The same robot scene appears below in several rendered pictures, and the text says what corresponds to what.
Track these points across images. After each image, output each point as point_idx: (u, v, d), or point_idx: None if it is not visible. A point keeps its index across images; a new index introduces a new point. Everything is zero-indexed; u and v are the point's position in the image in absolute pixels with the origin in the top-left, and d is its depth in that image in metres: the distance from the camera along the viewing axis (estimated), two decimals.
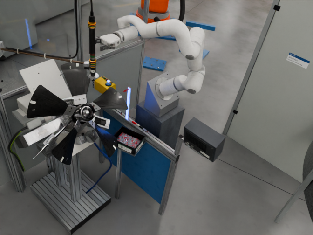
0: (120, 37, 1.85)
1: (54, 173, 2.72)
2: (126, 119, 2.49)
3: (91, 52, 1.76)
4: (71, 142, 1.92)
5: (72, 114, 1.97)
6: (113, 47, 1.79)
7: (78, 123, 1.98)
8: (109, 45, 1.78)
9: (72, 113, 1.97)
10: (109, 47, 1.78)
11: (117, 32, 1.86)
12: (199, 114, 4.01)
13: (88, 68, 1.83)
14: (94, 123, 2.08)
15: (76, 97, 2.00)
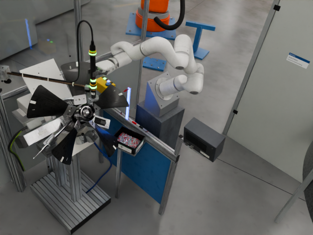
0: (115, 64, 1.95)
1: (54, 173, 2.72)
2: (126, 119, 2.49)
3: (91, 77, 1.88)
4: (71, 142, 1.92)
5: (72, 114, 1.97)
6: (104, 73, 1.87)
7: (78, 123, 1.98)
8: (101, 72, 1.88)
9: (72, 113, 1.97)
10: (101, 72, 1.88)
11: (112, 58, 1.95)
12: (199, 114, 4.01)
13: (89, 91, 1.95)
14: (94, 123, 2.08)
15: (76, 97, 2.00)
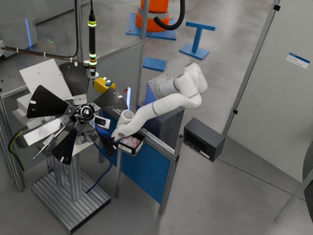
0: None
1: (54, 173, 2.72)
2: None
3: (91, 51, 1.76)
4: (51, 107, 1.86)
5: (77, 104, 2.00)
6: None
7: (71, 111, 1.95)
8: None
9: (78, 103, 2.00)
10: None
11: None
12: (199, 114, 4.01)
13: (88, 67, 1.83)
14: (77, 130, 1.99)
15: (93, 104, 2.08)
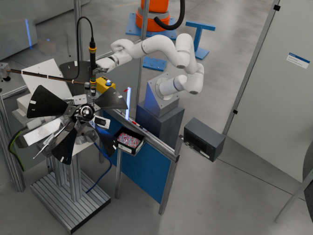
0: (115, 61, 1.93)
1: (54, 173, 2.72)
2: (126, 119, 2.49)
3: (91, 74, 1.86)
4: (51, 107, 1.86)
5: (77, 104, 2.00)
6: (105, 71, 1.86)
7: (71, 111, 1.95)
8: (101, 69, 1.87)
9: (78, 103, 2.00)
10: (101, 70, 1.87)
11: (112, 56, 1.94)
12: (199, 114, 4.01)
13: (88, 88, 1.94)
14: (77, 130, 1.99)
15: (93, 104, 2.08)
